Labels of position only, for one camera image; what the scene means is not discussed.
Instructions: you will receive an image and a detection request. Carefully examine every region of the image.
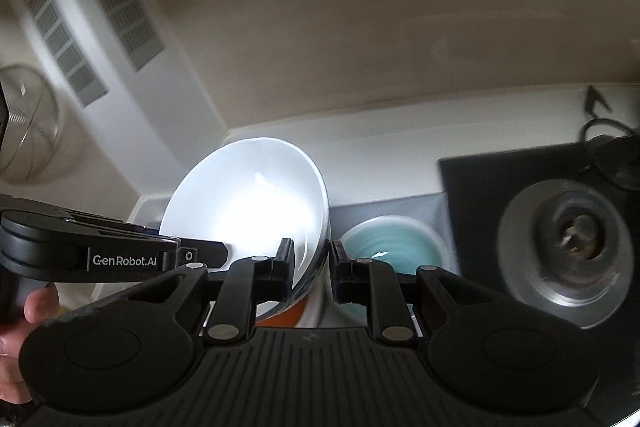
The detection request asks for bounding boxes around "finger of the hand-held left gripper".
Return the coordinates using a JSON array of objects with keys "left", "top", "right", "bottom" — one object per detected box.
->
[{"left": 177, "top": 238, "right": 231, "bottom": 270}]

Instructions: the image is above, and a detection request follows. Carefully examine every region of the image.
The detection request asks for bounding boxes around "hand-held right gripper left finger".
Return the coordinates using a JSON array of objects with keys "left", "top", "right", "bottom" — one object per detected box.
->
[{"left": 100, "top": 238, "right": 296, "bottom": 342}]

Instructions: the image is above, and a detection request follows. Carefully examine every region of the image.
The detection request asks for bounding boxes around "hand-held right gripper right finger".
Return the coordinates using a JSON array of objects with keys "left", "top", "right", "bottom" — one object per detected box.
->
[{"left": 327, "top": 241, "right": 501, "bottom": 342}]

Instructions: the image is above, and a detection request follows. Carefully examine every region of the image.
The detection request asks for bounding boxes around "white bowl with blue pattern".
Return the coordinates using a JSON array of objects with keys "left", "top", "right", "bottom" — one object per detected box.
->
[{"left": 160, "top": 137, "right": 332, "bottom": 323}]

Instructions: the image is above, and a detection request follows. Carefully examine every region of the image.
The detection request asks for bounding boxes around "person's left hand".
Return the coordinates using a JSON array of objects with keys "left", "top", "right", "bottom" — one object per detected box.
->
[{"left": 0, "top": 287, "right": 63, "bottom": 405}]

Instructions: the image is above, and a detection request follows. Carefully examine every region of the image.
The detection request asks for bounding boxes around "brown round plate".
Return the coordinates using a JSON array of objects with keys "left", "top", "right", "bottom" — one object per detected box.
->
[{"left": 257, "top": 299, "right": 307, "bottom": 328}]

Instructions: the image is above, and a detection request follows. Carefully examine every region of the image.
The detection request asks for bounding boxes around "teal striped bowl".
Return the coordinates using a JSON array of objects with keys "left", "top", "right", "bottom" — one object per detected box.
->
[{"left": 334, "top": 216, "right": 453, "bottom": 325}]

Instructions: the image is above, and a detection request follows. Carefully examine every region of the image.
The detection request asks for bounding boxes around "grey counter mat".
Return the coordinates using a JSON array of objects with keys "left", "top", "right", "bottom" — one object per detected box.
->
[{"left": 325, "top": 191, "right": 453, "bottom": 328}]

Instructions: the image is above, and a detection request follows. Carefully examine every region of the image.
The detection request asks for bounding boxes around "metal mesh strainer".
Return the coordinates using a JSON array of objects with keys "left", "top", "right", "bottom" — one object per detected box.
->
[{"left": 0, "top": 64, "right": 61, "bottom": 184}]

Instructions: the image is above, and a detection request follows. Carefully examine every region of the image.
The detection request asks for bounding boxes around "black gas stove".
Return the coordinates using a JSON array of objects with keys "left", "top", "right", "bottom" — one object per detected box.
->
[{"left": 439, "top": 138, "right": 640, "bottom": 408}]

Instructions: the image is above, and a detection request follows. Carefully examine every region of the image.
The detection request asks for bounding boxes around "silver stove burner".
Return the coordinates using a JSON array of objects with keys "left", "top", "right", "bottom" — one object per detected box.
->
[{"left": 497, "top": 179, "right": 635, "bottom": 329}]

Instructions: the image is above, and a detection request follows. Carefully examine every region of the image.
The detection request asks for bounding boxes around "grey wall vent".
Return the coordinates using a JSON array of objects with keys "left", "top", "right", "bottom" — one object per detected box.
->
[{"left": 7, "top": 0, "right": 110, "bottom": 108}]

